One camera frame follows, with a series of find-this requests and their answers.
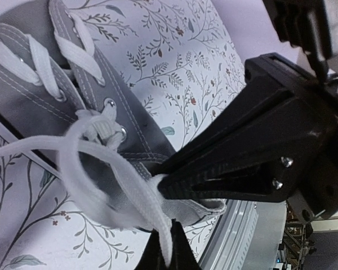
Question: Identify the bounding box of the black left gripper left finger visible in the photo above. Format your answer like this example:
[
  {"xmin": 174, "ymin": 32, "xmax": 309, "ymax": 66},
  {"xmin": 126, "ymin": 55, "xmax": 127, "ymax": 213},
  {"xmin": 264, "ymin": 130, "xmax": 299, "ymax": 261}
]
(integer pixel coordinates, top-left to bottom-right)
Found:
[{"xmin": 134, "ymin": 230, "xmax": 166, "ymax": 270}]

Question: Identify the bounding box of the aluminium front rail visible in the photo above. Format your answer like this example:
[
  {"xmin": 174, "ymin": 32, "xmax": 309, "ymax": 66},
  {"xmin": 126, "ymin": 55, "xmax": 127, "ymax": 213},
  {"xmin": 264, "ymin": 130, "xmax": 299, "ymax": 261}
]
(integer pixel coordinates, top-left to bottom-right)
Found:
[{"xmin": 198, "ymin": 197, "xmax": 338, "ymax": 270}]

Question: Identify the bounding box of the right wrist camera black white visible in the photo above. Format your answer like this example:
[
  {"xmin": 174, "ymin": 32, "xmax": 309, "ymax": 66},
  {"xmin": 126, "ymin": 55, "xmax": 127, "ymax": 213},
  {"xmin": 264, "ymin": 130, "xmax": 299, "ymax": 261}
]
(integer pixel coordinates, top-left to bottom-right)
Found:
[{"xmin": 263, "ymin": 0, "xmax": 338, "ymax": 84}]

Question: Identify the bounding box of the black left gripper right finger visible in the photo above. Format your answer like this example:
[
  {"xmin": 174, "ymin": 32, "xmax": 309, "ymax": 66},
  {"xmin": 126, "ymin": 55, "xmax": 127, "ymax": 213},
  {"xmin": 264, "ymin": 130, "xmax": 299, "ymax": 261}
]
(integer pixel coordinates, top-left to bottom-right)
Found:
[{"xmin": 169, "ymin": 219, "xmax": 201, "ymax": 270}]

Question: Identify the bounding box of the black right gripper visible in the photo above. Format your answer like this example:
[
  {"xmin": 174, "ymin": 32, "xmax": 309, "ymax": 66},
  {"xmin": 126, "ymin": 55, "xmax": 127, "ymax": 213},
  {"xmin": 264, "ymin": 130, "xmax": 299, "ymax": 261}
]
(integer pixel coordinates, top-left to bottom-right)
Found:
[{"xmin": 158, "ymin": 53, "xmax": 338, "ymax": 221}]

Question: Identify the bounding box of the floral patterned table mat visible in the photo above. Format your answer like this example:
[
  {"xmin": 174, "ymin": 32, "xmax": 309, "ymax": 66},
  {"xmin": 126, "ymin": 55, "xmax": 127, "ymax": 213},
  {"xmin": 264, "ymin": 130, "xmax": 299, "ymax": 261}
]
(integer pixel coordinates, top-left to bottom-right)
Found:
[{"xmin": 0, "ymin": 1, "xmax": 244, "ymax": 269}]

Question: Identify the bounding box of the grey sneaker with red sole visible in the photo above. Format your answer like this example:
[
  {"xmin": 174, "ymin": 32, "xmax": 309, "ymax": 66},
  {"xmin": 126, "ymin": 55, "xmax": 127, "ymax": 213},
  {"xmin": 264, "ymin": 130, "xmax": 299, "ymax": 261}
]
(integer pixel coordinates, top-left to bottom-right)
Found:
[{"xmin": 0, "ymin": 1, "xmax": 226, "ymax": 269}]

